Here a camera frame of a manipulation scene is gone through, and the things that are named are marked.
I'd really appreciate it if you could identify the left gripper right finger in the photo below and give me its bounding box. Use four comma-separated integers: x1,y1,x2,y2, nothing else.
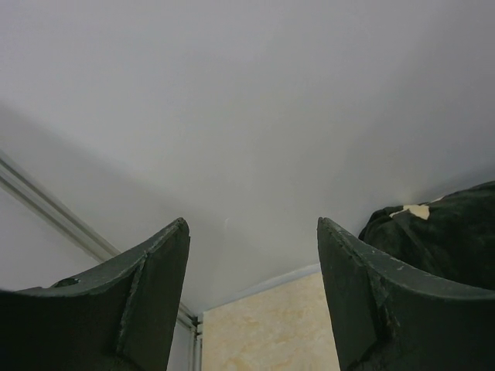
317,217,494,370

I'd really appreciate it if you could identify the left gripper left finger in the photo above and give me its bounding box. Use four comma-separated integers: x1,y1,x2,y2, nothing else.
1,218,190,370

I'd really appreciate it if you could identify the black floral pillow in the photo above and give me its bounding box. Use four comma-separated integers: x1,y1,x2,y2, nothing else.
359,181,494,290

